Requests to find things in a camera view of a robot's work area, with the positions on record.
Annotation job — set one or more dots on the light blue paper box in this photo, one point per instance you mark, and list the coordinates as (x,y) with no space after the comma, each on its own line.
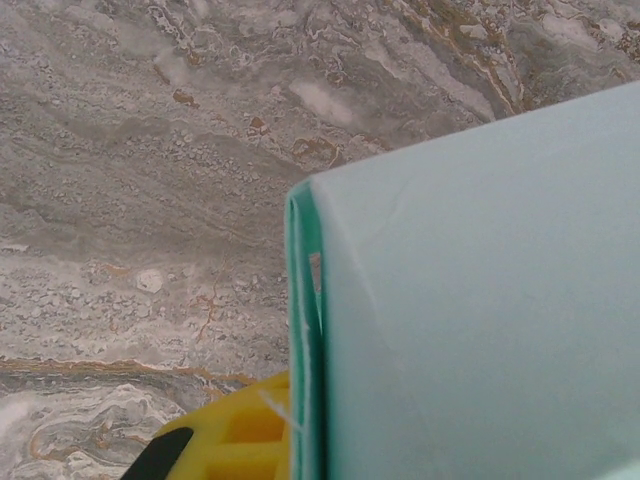
(475,300)

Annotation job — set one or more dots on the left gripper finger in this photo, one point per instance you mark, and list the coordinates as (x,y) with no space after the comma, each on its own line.
(235,440)

